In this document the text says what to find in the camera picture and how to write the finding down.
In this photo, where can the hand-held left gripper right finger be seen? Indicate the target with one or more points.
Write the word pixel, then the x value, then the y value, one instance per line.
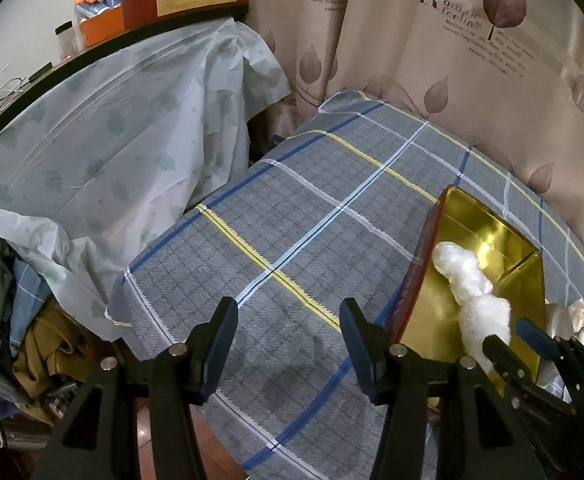
pixel 359 345

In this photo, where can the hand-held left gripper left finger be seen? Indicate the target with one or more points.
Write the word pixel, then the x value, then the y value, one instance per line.
pixel 219 340

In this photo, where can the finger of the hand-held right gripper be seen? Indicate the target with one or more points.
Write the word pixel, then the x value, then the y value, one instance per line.
pixel 534 332
pixel 502 356

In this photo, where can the gold box with red outside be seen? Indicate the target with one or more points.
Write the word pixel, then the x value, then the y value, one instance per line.
pixel 471 240

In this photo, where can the clear jar with black lid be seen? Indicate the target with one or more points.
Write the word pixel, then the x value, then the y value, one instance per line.
pixel 66 40

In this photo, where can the mustard yellow cloth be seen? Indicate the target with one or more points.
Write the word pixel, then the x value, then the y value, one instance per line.
pixel 52 340

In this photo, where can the grey plaid bed sheet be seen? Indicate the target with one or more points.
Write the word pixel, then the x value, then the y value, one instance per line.
pixel 297 200

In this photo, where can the metal cup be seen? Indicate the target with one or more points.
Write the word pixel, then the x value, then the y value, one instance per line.
pixel 22 432

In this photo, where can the white leaf print plastic cover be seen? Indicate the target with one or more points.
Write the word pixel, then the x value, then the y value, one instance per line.
pixel 97 135

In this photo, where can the blue plaid cloth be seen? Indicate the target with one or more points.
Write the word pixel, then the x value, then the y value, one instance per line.
pixel 29 285

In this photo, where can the blue striped cloth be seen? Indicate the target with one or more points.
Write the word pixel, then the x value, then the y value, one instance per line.
pixel 97 9

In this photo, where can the beige leaf print curtain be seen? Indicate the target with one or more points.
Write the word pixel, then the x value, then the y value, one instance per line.
pixel 396 25

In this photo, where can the orange box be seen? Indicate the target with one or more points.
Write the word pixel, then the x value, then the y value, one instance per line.
pixel 102 27

